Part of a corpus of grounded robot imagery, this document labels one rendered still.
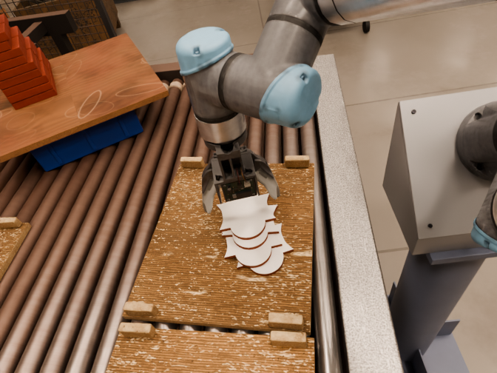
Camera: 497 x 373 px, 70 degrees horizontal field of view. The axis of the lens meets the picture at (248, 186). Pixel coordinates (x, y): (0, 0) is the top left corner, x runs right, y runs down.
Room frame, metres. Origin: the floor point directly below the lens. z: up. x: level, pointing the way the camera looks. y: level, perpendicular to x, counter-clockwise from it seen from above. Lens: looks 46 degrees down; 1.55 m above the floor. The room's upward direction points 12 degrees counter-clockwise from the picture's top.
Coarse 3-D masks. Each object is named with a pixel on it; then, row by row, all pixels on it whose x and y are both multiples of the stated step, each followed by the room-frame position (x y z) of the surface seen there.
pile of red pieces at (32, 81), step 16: (0, 16) 1.16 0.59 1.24; (0, 32) 1.03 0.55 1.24; (16, 32) 1.15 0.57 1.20; (0, 48) 1.01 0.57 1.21; (16, 48) 1.02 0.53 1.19; (32, 48) 1.15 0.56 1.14; (0, 64) 1.00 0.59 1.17; (16, 64) 1.01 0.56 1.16; (32, 64) 1.02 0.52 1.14; (48, 64) 1.21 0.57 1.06; (0, 80) 0.99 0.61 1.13; (16, 80) 1.00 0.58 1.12; (32, 80) 1.01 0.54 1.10; (48, 80) 1.03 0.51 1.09; (16, 96) 0.99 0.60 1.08; (32, 96) 1.01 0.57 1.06; (48, 96) 1.02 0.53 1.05
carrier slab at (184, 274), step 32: (192, 192) 0.60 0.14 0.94; (288, 192) 0.54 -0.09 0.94; (160, 224) 0.52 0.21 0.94; (192, 224) 0.50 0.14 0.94; (288, 224) 0.45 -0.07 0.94; (160, 256) 0.44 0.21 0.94; (192, 256) 0.42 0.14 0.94; (224, 256) 0.40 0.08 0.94; (288, 256) 0.37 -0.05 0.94; (160, 288) 0.36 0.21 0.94; (192, 288) 0.35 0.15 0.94; (224, 288) 0.34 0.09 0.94; (256, 288) 0.32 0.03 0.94; (288, 288) 0.31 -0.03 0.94; (160, 320) 0.30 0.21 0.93; (192, 320) 0.29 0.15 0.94; (224, 320) 0.27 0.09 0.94; (256, 320) 0.26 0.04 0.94
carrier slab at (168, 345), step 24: (120, 336) 0.29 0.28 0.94; (168, 336) 0.27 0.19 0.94; (192, 336) 0.26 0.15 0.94; (216, 336) 0.25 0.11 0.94; (240, 336) 0.24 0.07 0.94; (264, 336) 0.23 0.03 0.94; (120, 360) 0.24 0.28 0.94; (144, 360) 0.23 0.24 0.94; (168, 360) 0.23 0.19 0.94; (192, 360) 0.22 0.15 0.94; (216, 360) 0.21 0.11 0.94; (240, 360) 0.20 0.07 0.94; (264, 360) 0.19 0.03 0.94; (288, 360) 0.19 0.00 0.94; (312, 360) 0.18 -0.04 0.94
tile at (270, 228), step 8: (272, 208) 0.48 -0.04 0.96; (272, 224) 0.44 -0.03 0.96; (224, 232) 0.44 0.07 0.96; (264, 232) 0.42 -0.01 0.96; (272, 232) 0.42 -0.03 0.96; (240, 240) 0.42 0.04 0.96; (248, 240) 0.41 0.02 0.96; (256, 240) 0.41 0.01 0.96; (264, 240) 0.40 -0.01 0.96; (248, 248) 0.40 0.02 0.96; (256, 248) 0.39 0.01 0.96
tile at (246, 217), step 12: (228, 204) 0.51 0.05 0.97; (240, 204) 0.50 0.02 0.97; (252, 204) 0.49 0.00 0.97; (264, 204) 0.49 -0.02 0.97; (228, 216) 0.47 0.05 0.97; (240, 216) 0.47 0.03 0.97; (252, 216) 0.46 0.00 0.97; (264, 216) 0.45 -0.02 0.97; (228, 228) 0.45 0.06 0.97; (240, 228) 0.44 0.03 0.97; (252, 228) 0.43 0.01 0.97; (264, 228) 0.43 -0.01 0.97
